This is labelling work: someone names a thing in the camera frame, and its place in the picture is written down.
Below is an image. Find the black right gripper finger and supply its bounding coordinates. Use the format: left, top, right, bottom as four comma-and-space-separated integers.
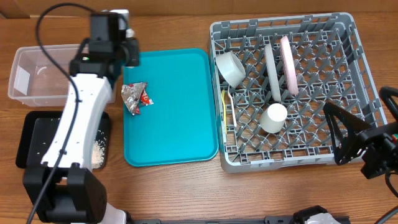
323, 102, 371, 166
379, 86, 398, 120

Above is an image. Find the red silver snack wrapper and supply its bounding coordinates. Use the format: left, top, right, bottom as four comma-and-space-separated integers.
121, 82, 153, 116

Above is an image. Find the white rice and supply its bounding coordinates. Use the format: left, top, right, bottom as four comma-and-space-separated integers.
34, 117, 106, 170

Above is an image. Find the pink plate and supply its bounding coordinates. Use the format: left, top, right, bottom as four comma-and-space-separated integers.
280, 36, 299, 95

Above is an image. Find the yellow plastic spoon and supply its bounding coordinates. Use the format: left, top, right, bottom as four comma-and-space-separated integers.
221, 90, 228, 133

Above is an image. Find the grey bowl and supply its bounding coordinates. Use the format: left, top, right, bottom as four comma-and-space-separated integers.
215, 52, 246, 88

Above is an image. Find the light grey plate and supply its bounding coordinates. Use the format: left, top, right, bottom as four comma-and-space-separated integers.
264, 44, 282, 102

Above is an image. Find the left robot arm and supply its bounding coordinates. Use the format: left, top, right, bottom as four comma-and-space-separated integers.
23, 9, 139, 223

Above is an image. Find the grey dishwasher rack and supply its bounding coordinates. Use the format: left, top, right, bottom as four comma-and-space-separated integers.
209, 12, 387, 173

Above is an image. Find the white cup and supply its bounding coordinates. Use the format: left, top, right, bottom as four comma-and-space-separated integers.
259, 103, 287, 133

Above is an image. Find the teal serving tray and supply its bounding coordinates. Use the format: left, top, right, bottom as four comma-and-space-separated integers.
123, 49, 219, 167

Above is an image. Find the clear plastic bin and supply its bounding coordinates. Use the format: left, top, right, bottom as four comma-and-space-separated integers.
8, 44, 115, 107

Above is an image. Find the black tray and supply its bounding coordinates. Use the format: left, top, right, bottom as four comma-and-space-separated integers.
16, 111, 111, 169

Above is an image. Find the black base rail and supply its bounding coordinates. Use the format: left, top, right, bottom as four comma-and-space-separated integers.
132, 215, 293, 224

